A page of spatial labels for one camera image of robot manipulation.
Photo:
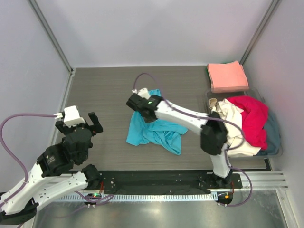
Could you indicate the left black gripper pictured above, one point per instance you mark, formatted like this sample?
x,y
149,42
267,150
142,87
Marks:
x,y
97,127

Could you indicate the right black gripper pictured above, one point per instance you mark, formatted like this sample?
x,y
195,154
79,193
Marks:
x,y
150,120

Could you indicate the turquoise t shirt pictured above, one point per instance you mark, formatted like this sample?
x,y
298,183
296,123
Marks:
x,y
160,132

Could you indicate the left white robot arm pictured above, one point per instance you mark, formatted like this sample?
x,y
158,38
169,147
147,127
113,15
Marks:
x,y
31,194

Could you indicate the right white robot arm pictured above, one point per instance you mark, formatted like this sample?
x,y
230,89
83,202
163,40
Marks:
x,y
210,128

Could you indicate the folded green t shirt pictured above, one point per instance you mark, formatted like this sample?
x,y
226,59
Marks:
x,y
207,71

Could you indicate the cream t shirt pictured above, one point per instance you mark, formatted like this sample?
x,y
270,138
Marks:
x,y
232,113

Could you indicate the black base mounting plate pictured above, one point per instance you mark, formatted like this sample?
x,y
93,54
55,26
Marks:
x,y
165,182

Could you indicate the folded pink t shirt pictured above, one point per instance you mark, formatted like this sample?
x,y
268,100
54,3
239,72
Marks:
x,y
227,77

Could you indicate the clear plastic bin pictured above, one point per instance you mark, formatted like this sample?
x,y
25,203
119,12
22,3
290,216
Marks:
x,y
252,92

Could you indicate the red t shirt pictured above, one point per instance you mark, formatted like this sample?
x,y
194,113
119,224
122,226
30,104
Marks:
x,y
254,118

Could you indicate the teal grey t shirt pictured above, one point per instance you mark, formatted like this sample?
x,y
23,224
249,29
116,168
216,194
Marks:
x,y
273,138

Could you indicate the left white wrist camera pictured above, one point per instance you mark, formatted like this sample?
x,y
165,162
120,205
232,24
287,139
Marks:
x,y
72,117

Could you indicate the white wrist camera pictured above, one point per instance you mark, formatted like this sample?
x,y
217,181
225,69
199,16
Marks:
x,y
72,117
143,93

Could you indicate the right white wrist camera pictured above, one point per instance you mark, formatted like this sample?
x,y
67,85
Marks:
x,y
143,93

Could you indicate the slotted grey cable duct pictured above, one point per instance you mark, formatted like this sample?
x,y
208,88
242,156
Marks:
x,y
146,198

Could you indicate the left aluminium frame post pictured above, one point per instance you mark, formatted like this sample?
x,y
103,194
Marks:
x,y
45,25

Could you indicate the aluminium frame post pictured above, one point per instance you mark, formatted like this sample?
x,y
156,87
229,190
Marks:
x,y
274,4
45,25

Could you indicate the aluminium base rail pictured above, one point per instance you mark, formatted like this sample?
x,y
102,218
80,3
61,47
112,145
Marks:
x,y
268,180

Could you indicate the right aluminium frame post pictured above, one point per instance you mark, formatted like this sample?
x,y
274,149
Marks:
x,y
274,4

